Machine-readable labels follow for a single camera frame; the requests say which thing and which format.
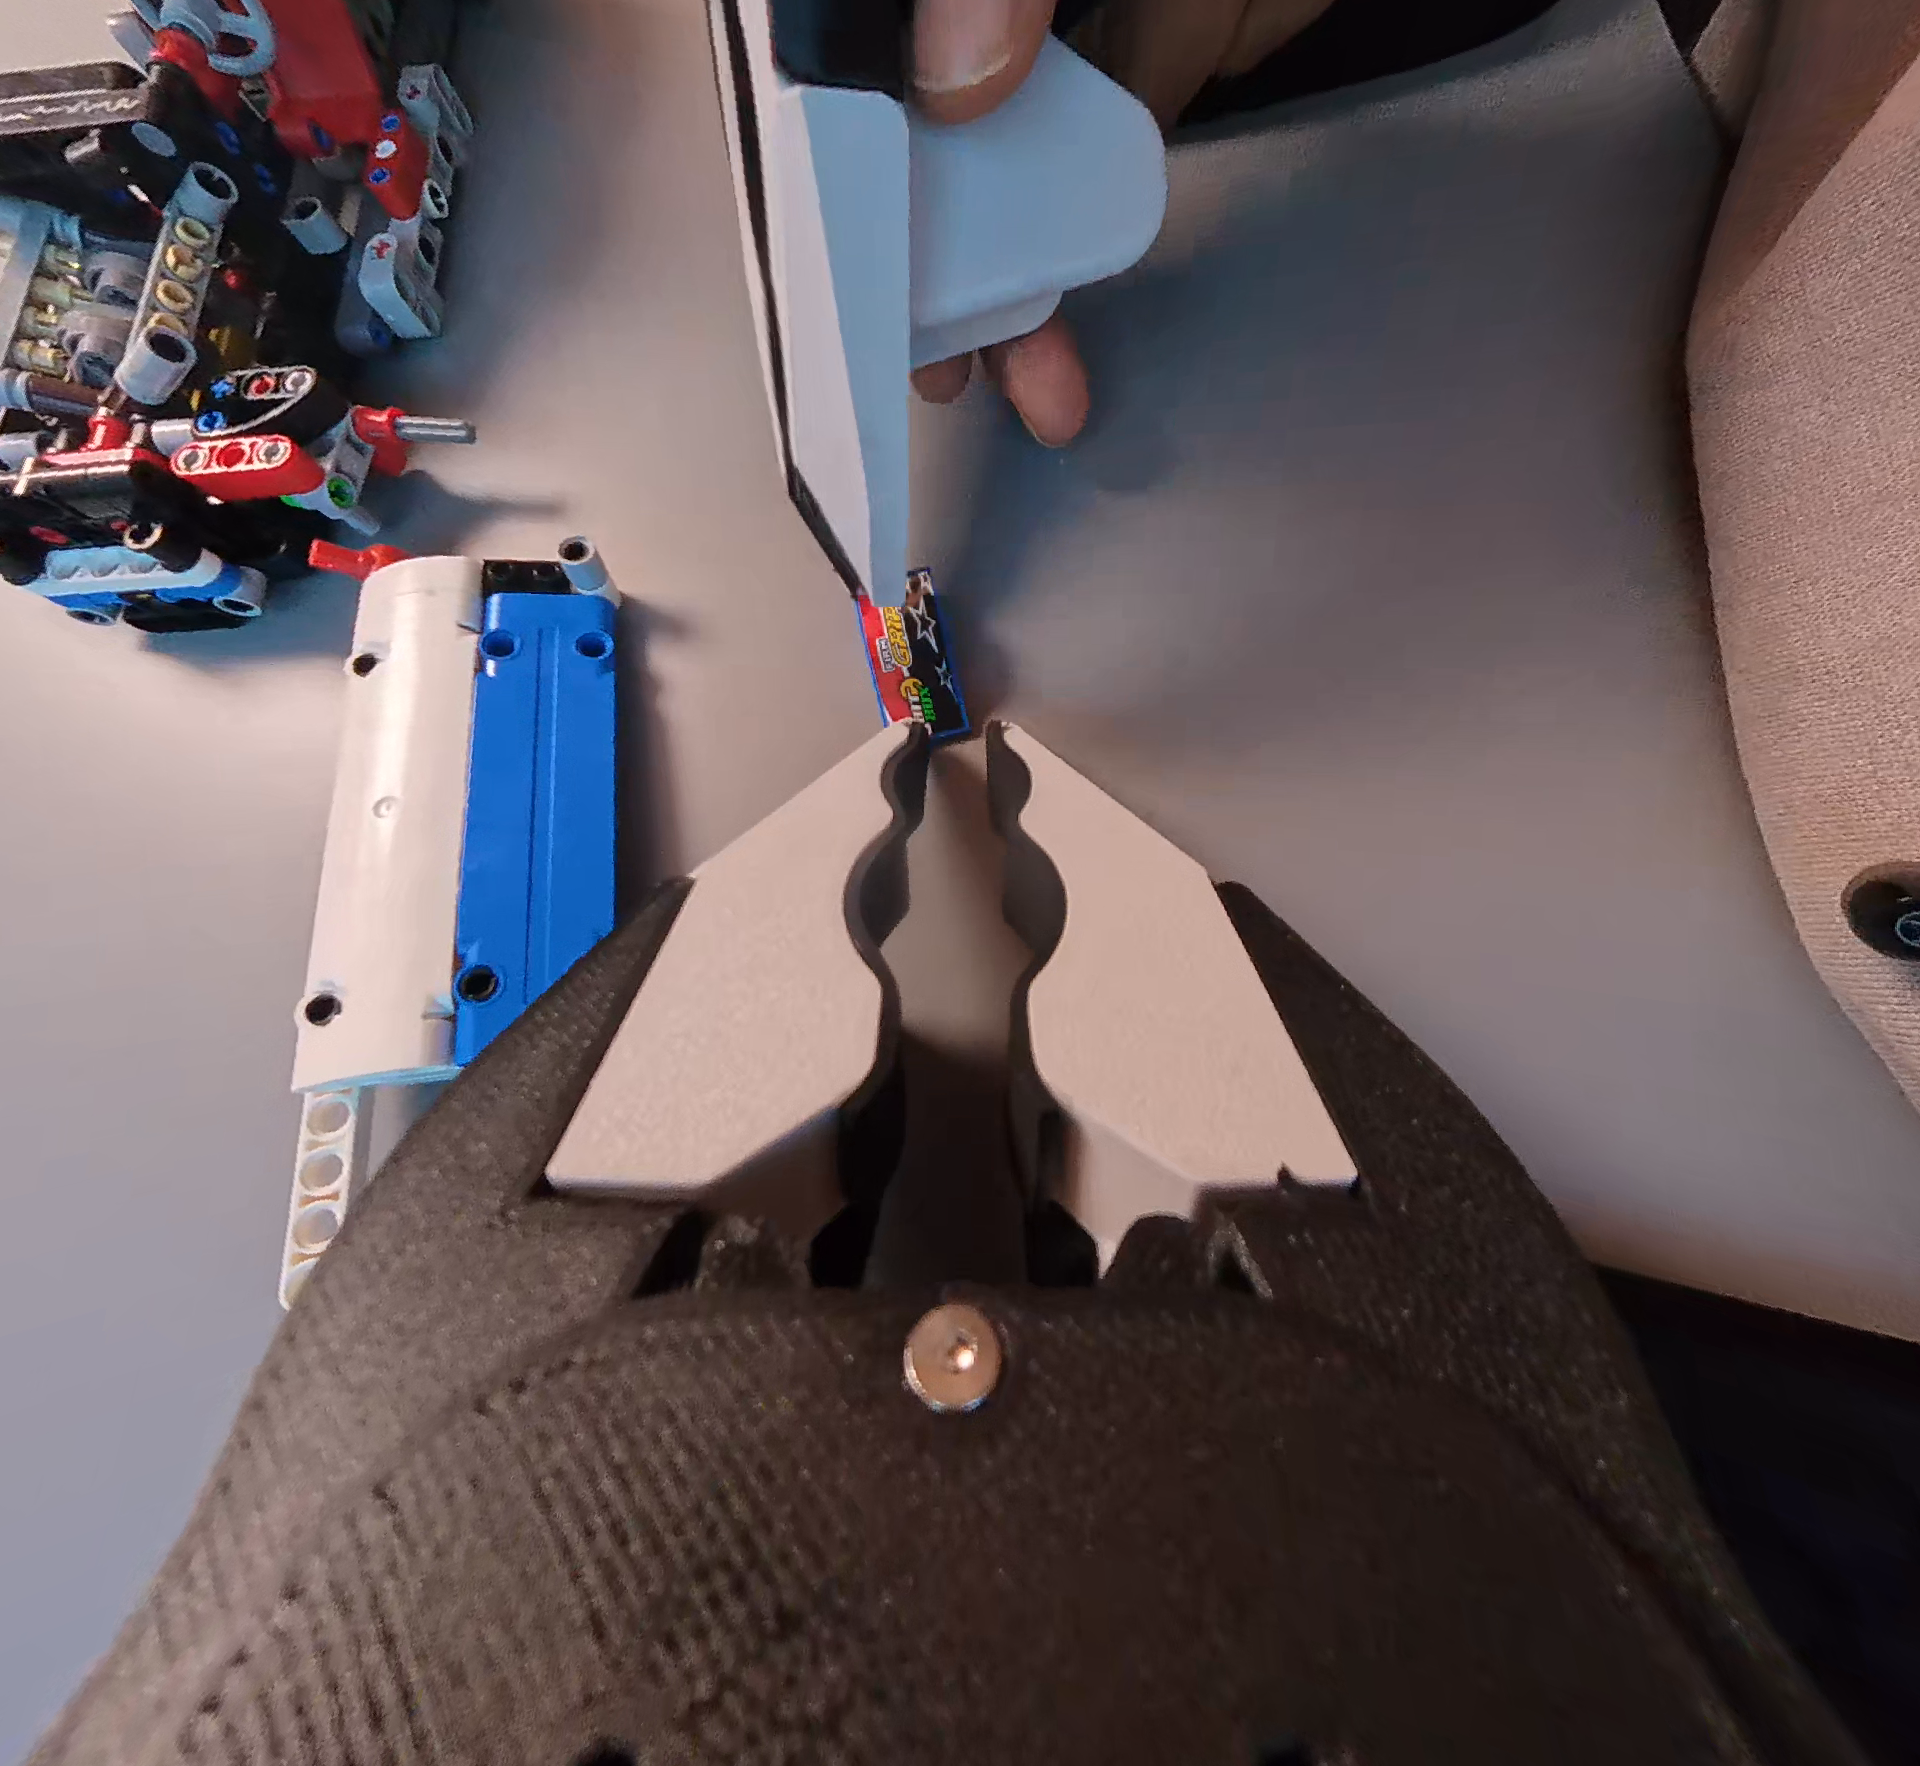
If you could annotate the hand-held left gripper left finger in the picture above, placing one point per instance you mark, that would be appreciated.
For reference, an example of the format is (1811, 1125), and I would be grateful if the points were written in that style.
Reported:
(703, 1032)

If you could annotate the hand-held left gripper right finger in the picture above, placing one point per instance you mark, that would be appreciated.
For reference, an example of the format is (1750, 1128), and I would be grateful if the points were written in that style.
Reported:
(1184, 1032)

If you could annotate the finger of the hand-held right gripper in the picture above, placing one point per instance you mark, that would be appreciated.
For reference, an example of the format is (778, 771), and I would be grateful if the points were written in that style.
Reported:
(745, 27)
(849, 296)

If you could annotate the white and blue lego panel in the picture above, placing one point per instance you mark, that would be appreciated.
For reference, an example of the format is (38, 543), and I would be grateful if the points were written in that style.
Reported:
(539, 775)

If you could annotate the stickered blue lego tile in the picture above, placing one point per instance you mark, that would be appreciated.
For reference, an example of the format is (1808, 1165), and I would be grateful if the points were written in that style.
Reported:
(916, 656)

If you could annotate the lego race car model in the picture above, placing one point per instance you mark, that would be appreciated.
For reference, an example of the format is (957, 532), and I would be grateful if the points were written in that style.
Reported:
(299, 10)

